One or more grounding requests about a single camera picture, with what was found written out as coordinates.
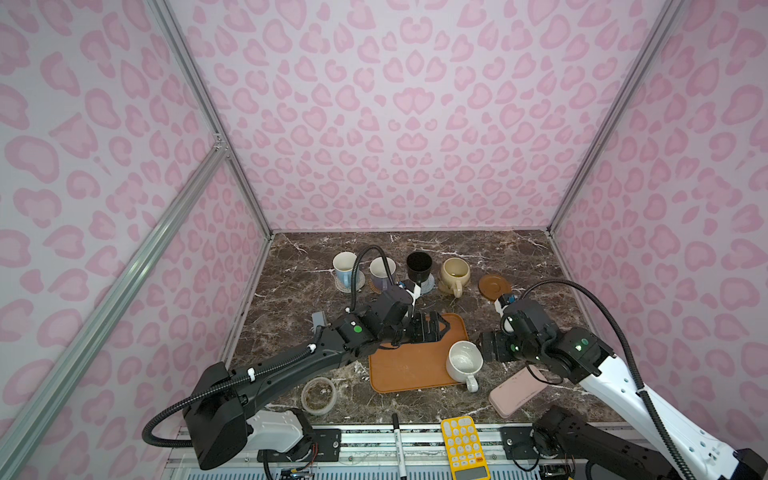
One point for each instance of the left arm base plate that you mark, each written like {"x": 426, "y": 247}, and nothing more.
{"x": 320, "y": 445}

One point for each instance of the grey blue woven coaster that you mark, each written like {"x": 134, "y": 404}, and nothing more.
{"x": 425, "y": 287}

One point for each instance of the white speckled mug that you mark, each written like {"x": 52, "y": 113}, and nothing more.
{"x": 463, "y": 363}

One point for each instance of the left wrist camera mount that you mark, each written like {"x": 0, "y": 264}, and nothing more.
{"x": 414, "y": 297}

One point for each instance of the black mug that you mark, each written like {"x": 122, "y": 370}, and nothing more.
{"x": 419, "y": 265}

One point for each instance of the yellow calculator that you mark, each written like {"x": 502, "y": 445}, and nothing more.
{"x": 464, "y": 450}

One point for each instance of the lavender mug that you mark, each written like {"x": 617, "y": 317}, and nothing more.
{"x": 380, "y": 274}

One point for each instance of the beige ceramic mug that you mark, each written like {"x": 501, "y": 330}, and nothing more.
{"x": 454, "y": 270}

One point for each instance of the pink case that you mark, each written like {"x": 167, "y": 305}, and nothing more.
{"x": 516, "y": 391}

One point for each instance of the clear tape roll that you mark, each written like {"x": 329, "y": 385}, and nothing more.
{"x": 319, "y": 396}

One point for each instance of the light blue mug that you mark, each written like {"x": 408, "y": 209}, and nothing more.
{"x": 343, "y": 264}

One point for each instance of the cork flower shaped coaster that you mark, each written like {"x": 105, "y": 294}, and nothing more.
{"x": 453, "y": 289}

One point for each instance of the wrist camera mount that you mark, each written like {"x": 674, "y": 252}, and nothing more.
{"x": 500, "y": 304}
{"x": 414, "y": 297}

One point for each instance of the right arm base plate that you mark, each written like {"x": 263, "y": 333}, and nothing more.
{"x": 517, "y": 443}

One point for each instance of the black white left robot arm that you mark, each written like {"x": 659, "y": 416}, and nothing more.
{"x": 227, "y": 410}

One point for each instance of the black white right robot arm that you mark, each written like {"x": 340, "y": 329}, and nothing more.
{"x": 680, "y": 448}

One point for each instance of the aluminium frame diagonal bar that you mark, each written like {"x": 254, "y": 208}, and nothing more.
{"x": 39, "y": 413}

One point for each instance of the orange wooden tray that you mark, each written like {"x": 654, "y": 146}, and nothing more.
{"x": 416, "y": 367}

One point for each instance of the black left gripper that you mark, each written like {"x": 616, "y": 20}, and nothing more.
{"x": 424, "y": 335}

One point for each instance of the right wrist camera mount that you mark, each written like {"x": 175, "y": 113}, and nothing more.
{"x": 500, "y": 304}

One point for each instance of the brown wooden round coaster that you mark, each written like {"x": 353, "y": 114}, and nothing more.
{"x": 493, "y": 286}

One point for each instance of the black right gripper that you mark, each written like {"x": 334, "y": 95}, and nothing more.
{"x": 497, "y": 338}

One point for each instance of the multicolour woven round coaster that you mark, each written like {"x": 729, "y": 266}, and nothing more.
{"x": 361, "y": 281}

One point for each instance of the black marker pen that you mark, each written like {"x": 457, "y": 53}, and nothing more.
{"x": 402, "y": 469}

